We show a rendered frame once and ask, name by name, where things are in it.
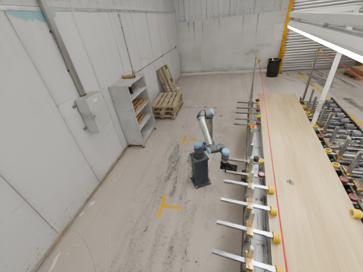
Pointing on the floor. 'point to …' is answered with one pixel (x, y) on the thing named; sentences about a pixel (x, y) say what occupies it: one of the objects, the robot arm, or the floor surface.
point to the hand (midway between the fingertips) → (225, 172)
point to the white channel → (349, 21)
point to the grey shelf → (127, 127)
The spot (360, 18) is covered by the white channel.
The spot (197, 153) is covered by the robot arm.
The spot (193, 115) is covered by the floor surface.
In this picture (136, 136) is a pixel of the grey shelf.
